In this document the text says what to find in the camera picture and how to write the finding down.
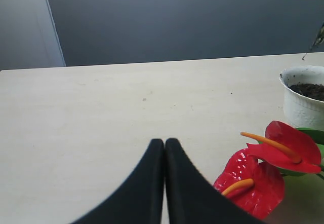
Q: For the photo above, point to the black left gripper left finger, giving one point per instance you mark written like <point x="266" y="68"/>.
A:
<point x="139" y="199"/>

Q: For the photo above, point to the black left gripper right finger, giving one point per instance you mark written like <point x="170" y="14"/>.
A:
<point x="190" y="198"/>

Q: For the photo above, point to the red anthurium flowers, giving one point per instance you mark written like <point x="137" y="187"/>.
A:
<point x="253" y="178"/>

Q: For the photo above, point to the white ceramic flower pot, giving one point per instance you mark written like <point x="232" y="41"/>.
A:
<point x="299" y="110"/>

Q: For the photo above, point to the dark potting soil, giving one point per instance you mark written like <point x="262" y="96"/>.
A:
<point x="313" y="91"/>

